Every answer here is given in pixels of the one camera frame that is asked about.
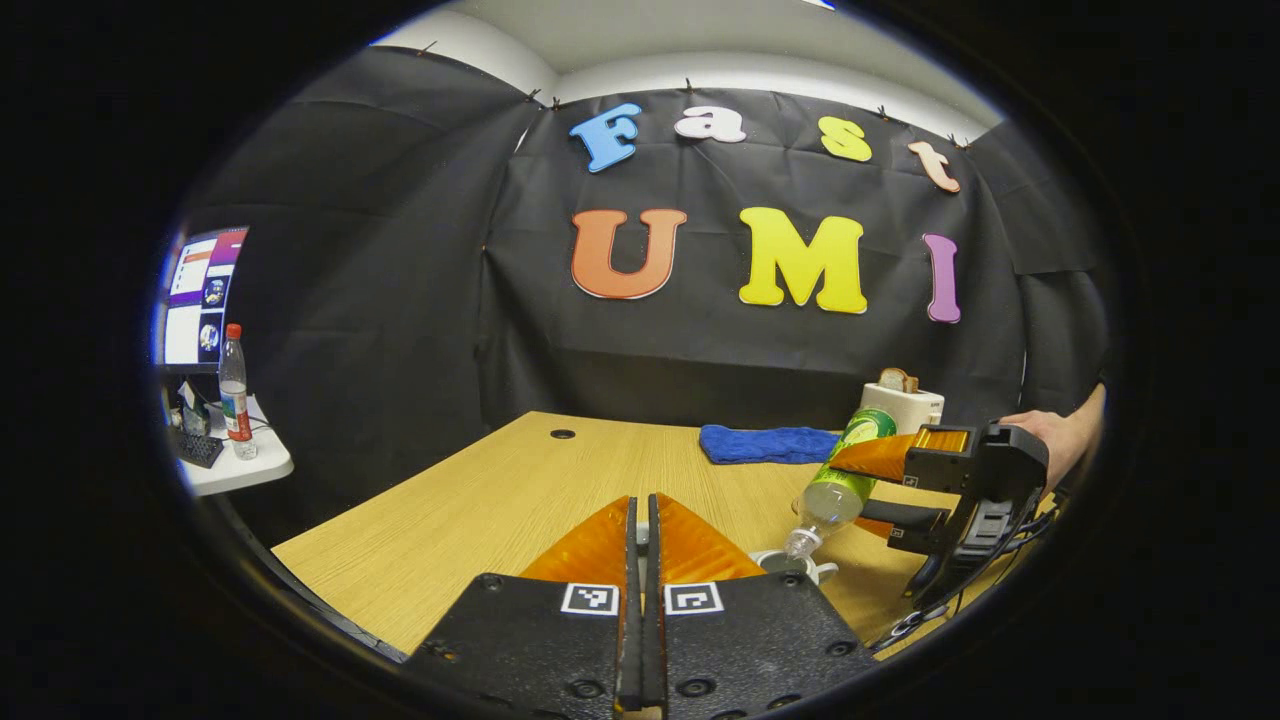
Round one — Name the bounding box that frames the white side table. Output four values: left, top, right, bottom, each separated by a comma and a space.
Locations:
165, 395, 294, 498

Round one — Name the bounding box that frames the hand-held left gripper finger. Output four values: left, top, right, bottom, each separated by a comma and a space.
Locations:
400, 495, 643, 716
645, 493, 881, 719

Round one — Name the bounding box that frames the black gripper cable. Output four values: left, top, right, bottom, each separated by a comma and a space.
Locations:
868, 500, 1061, 653

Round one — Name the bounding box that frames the blue towel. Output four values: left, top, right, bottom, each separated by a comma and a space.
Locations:
698, 424, 843, 466

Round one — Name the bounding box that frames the computer monitor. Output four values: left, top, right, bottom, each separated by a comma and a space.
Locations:
160, 226, 249, 373

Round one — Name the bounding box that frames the black backdrop cloth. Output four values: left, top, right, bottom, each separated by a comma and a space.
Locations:
175, 45, 1111, 546

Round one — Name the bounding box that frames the green label water bottle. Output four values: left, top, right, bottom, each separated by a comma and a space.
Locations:
783, 408, 899, 561

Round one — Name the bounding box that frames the white ceramic teacup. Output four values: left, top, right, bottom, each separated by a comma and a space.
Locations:
750, 548, 839, 586

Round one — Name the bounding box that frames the white toaster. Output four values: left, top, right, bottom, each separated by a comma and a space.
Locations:
860, 380, 945, 436

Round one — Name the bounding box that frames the red cap plastic bottle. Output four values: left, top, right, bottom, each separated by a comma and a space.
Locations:
218, 323, 258, 461

